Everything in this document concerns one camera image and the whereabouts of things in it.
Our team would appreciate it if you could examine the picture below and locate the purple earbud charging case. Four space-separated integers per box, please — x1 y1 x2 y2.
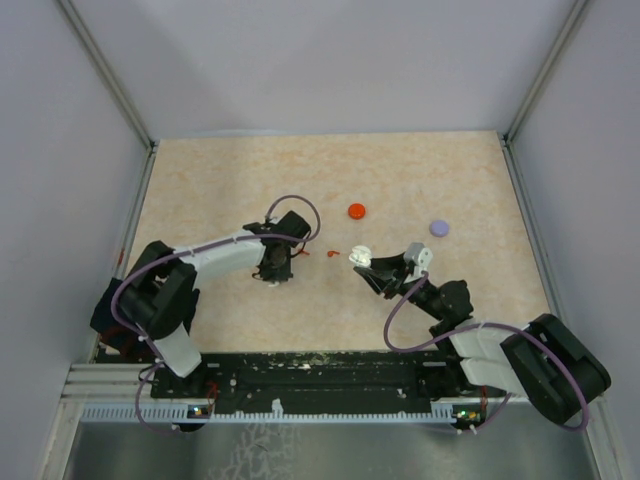
429 220 450 238

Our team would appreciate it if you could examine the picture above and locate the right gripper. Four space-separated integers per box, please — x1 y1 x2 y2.
356 252 445 321

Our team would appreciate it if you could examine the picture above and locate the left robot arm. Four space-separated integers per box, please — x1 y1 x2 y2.
112 211 311 397

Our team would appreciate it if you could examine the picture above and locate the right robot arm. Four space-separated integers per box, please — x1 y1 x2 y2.
349 243 611 432

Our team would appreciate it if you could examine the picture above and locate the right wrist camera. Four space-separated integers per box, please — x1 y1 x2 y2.
403 242 433 276

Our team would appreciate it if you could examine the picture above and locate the red earbud charging case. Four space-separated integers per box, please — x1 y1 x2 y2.
347 203 367 220

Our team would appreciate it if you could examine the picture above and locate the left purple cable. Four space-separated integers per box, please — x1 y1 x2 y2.
110 194 322 346

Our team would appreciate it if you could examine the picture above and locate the white earbud charging case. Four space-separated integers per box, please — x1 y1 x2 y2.
348 245 373 268

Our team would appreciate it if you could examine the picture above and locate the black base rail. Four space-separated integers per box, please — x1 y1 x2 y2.
151 350 481 415

